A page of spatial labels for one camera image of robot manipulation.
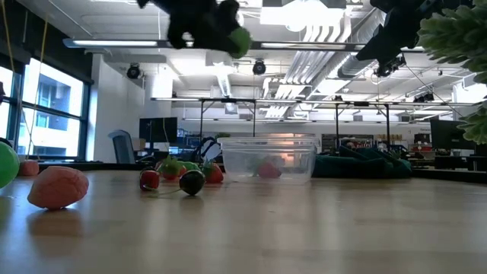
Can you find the dark-framed window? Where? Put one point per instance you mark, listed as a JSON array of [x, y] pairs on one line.
[[53, 99]]

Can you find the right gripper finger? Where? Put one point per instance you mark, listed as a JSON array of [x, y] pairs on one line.
[[378, 47]]

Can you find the black toy cherry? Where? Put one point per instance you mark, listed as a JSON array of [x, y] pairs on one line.
[[192, 182]]

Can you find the black computer monitor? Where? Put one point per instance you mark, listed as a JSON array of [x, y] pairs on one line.
[[158, 130], [452, 133]]

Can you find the red toy cherry with stem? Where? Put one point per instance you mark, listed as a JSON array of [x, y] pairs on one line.
[[149, 180]]

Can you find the dark green cloth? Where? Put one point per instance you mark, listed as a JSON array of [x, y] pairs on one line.
[[361, 163]]

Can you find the large red toy strawberry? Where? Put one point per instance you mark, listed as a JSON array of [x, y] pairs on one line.
[[269, 171]]

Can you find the pink textured toy fruit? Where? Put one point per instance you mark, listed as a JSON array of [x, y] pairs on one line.
[[28, 168], [57, 188]]

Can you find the silver ventilation duct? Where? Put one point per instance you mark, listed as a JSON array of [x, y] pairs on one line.
[[342, 45]]

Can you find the clear plastic tupperware container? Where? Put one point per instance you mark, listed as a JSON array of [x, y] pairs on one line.
[[300, 163]]

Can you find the artificial green potted plant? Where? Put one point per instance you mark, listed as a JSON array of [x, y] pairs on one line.
[[456, 38]]

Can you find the light green toy cabbage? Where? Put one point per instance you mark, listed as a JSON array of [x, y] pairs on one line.
[[242, 41]]

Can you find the bright green round toy fruit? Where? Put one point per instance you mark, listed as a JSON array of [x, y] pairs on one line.
[[7, 165]]

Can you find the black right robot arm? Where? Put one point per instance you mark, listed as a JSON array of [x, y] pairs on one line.
[[437, 7]]

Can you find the black ceiling camera rig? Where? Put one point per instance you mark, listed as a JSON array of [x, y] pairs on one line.
[[388, 69]]

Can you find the small red toy fruit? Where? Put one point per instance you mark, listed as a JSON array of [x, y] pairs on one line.
[[183, 171]]

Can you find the black metal gantry frame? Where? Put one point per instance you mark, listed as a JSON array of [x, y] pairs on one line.
[[336, 129]]

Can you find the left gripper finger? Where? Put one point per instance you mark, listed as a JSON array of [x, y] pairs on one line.
[[227, 15], [217, 40]]

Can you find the long ceiling light rail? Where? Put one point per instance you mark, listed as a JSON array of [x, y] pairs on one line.
[[114, 43]]

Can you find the toy strawberry with leaves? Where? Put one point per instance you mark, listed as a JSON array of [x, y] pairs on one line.
[[214, 174], [170, 170]]

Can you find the green toy cucumber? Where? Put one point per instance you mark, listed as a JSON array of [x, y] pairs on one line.
[[189, 166]]

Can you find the black ceiling spotlight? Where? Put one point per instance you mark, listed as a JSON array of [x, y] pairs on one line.
[[258, 67], [133, 71]]

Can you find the office chair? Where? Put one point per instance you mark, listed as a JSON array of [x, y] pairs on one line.
[[122, 146]]

